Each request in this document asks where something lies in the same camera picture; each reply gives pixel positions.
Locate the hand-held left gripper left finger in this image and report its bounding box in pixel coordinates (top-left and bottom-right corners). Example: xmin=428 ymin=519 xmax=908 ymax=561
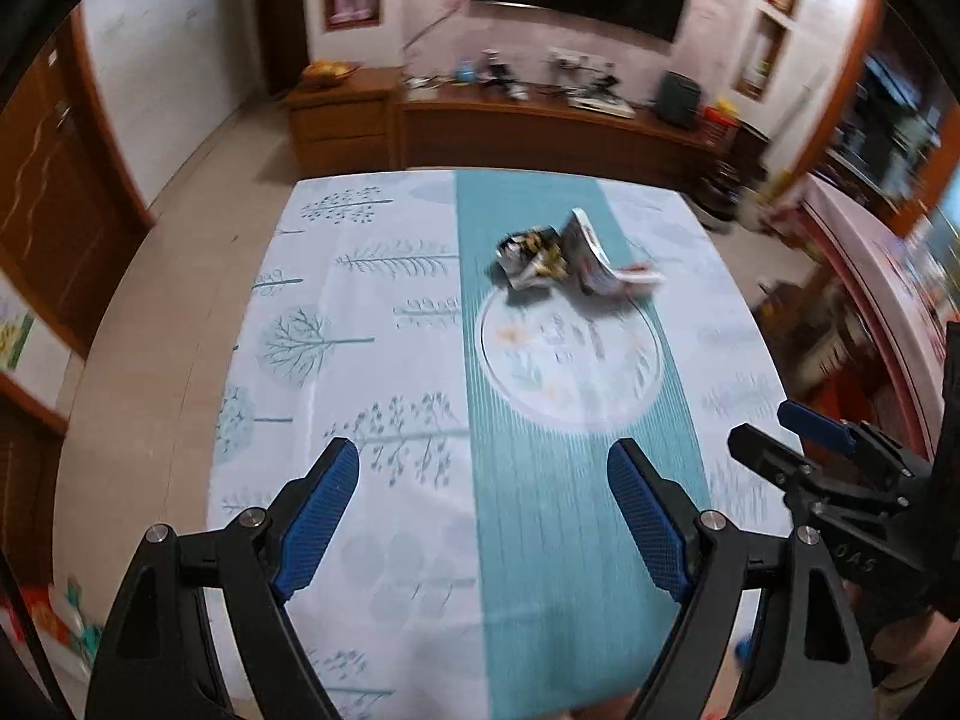
xmin=84 ymin=436 xmax=361 ymax=720

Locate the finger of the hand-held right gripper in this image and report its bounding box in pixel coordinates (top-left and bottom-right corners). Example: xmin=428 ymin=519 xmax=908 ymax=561
xmin=778 ymin=400 xmax=935 ymax=470
xmin=727 ymin=424 xmax=914 ymax=512

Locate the small wooden drawer cabinet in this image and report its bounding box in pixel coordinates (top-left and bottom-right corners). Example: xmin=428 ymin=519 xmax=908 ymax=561
xmin=285 ymin=67 xmax=402 ymax=175

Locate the dark toaster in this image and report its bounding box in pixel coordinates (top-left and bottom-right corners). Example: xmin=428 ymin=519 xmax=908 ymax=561
xmin=655 ymin=71 xmax=706 ymax=127

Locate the tree print tablecloth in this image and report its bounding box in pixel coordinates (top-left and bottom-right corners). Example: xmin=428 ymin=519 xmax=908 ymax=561
xmin=206 ymin=169 xmax=815 ymax=720

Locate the white plastic bottle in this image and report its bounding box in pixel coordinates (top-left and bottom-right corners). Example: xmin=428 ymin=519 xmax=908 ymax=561
xmin=45 ymin=589 xmax=91 ymax=672

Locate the dark foil wrapper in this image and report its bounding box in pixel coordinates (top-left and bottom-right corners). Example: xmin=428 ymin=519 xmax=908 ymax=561
xmin=495 ymin=225 xmax=572 ymax=291

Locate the long wooden television cabinet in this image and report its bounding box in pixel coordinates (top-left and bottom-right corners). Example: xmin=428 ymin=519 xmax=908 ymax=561
xmin=395 ymin=79 xmax=751 ymax=190

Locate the red printed packet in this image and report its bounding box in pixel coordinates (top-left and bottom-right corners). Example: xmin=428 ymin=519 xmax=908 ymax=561
xmin=0 ymin=585 xmax=57 ymax=653

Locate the fruit bowl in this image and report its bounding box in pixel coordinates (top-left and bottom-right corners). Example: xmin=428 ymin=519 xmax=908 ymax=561
xmin=302 ymin=60 xmax=359 ymax=88

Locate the teal plastic toy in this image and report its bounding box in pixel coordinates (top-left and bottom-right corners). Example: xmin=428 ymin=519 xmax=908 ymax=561
xmin=66 ymin=577 xmax=104 ymax=657

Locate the black stacked pot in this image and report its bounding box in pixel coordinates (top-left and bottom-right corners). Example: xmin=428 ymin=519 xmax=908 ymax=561
xmin=697 ymin=165 xmax=741 ymax=231

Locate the colourful wall poster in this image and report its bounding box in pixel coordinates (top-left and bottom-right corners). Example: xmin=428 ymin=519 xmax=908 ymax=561
xmin=0 ymin=289 xmax=38 ymax=374

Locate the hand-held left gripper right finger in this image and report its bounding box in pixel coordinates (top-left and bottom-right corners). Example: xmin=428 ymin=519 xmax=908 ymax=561
xmin=606 ymin=436 xmax=878 ymax=720

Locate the wooden framed wall shelf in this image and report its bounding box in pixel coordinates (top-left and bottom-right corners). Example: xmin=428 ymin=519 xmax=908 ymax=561
xmin=731 ymin=7 xmax=788 ymax=102

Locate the red yellow gift box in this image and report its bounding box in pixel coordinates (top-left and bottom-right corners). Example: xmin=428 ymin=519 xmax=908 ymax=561
xmin=701 ymin=100 xmax=741 ymax=149

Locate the white blue milk carton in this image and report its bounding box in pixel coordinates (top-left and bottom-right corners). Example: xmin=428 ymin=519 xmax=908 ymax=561
xmin=566 ymin=208 xmax=625 ymax=298

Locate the white set-top device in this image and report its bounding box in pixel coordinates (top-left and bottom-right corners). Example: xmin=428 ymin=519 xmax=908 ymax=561
xmin=570 ymin=94 xmax=635 ymax=119

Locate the brown wooden door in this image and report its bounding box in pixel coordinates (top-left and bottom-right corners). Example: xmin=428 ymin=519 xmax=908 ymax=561
xmin=0 ymin=15 xmax=155 ymax=357

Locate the pink covered counter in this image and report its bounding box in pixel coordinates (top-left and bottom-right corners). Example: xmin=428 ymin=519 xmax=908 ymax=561
xmin=795 ymin=172 xmax=960 ymax=421

